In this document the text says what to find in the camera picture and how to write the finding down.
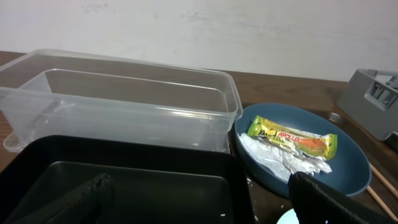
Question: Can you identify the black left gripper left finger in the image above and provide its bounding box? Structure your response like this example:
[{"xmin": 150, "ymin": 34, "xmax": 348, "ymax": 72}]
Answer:
[{"xmin": 6, "ymin": 172, "xmax": 113, "ymax": 224}]

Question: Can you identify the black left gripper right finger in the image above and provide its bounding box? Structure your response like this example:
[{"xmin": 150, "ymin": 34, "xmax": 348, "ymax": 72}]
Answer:
[{"xmin": 288, "ymin": 172, "xmax": 395, "ymax": 224}]

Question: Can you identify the light blue bowl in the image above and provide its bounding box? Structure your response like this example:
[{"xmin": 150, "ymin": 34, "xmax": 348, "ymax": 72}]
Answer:
[{"xmin": 276, "ymin": 208, "xmax": 299, "ymax": 224}]

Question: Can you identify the dark blue plate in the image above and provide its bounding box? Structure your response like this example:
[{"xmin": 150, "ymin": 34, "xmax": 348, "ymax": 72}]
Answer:
[{"xmin": 234, "ymin": 103, "xmax": 371, "ymax": 197}]

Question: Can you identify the yellow green snack wrapper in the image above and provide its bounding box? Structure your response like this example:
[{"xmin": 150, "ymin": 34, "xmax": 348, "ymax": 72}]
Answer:
[{"xmin": 247, "ymin": 116, "xmax": 338, "ymax": 160}]

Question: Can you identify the grey dishwasher rack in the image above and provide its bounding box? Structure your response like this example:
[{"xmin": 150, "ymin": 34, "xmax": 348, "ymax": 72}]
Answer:
[{"xmin": 338, "ymin": 68, "xmax": 397, "ymax": 141}]

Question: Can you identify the left wooden chopstick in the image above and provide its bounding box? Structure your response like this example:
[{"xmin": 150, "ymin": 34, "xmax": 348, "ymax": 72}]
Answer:
[{"xmin": 366, "ymin": 186, "xmax": 398, "ymax": 222}]

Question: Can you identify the wooden chopstick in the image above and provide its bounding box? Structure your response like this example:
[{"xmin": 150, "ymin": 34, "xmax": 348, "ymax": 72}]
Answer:
[
  {"xmin": 366, "ymin": 186, "xmax": 398, "ymax": 222},
  {"xmin": 369, "ymin": 163, "xmax": 398, "ymax": 198}
]

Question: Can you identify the dark brown serving tray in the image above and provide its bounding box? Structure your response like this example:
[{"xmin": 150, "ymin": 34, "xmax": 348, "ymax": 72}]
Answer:
[{"xmin": 229, "ymin": 106, "xmax": 397, "ymax": 223}]

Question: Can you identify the black plastic tray bin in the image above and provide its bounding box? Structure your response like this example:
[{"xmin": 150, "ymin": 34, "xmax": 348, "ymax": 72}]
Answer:
[{"xmin": 1, "ymin": 136, "xmax": 254, "ymax": 223}]

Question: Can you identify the right wooden chopstick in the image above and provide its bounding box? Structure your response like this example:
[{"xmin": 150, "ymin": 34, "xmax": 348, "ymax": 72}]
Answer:
[{"xmin": 369, "ymin": 163, "xmax": 398, "ymax": 198}]

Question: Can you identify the clear plastic bin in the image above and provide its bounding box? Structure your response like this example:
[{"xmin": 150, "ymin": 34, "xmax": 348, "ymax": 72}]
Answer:
[{"xmin": 1, "ymin": 49, "xmax": 243, "ymax": 152}]

